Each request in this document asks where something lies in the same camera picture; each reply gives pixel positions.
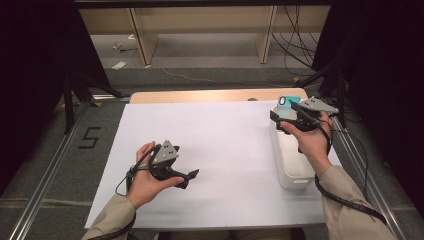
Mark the black tripod stand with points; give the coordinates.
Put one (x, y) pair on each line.
(69, 106)
(340, 96)

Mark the aluminium floor rail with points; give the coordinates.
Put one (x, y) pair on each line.
(43, 180)
(366, 180)

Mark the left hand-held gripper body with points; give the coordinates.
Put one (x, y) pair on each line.
(165, 154)

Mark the light wooden furniture frame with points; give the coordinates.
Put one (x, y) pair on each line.
(200, 20)

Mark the person's left hand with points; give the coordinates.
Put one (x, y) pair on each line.
(143, 190)

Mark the white paper scrap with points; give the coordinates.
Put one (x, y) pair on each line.
(119, 65)

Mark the white plastic container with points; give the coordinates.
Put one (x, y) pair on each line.
(291, 163)

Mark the white board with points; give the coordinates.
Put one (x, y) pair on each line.
(216, 133)

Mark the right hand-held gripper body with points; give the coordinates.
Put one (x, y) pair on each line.
(316, 106)

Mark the small floor debris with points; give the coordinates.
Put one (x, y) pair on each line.
(117, 45)

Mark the dark curtain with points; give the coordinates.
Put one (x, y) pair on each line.
(383, 83)
(33, 83)

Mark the person's right hand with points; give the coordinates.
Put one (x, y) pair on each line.
(315, 146)

